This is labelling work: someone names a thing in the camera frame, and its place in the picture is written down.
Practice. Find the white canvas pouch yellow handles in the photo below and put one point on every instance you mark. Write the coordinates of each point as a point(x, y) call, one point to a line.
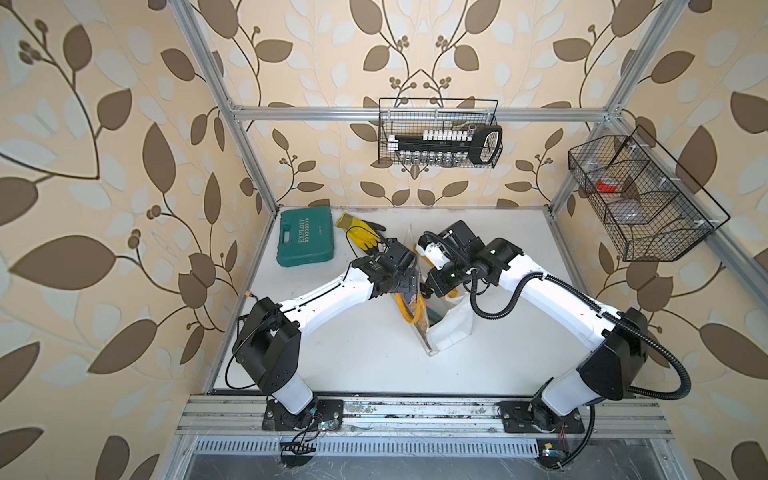
point(439, 322)

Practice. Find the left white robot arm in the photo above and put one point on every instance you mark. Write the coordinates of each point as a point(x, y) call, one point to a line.
point(268, 346)

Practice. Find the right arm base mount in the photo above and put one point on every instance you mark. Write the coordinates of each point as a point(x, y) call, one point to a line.
point(534, 417)

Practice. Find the right black wire basket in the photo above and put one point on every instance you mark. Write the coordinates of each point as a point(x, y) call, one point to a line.
point(661, 209)

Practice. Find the black wire basket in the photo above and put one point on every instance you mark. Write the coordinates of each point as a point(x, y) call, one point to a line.
point(661, 209)
point(413, 115)

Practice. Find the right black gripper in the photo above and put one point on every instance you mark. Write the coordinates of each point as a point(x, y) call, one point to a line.
point(433, 280)

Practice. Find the socket set in basket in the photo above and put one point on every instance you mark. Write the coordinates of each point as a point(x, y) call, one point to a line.
point(479, 146)

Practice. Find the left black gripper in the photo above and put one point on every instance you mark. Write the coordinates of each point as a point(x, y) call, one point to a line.
point(408, 281)

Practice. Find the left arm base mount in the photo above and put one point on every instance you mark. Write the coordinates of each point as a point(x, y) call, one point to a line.
point(321, 414)

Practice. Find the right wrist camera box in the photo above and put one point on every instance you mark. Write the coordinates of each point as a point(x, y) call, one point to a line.
point(457, 244)

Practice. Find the yellow and grey work glove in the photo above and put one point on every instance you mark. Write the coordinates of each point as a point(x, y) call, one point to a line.
point(360, 233)

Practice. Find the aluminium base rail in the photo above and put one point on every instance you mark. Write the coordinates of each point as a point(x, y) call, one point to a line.
point(422, 417)

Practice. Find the green plastic tool case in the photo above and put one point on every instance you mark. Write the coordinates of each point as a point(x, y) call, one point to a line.
point(305, 236)

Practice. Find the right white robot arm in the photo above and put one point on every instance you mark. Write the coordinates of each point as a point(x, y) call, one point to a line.
point(615, 356)

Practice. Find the back black wire basket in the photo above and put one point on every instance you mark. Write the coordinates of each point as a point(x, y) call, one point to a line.
point(413, 115)

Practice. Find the red item in basket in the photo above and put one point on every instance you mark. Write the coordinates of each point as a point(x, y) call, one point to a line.
point(607, 185)

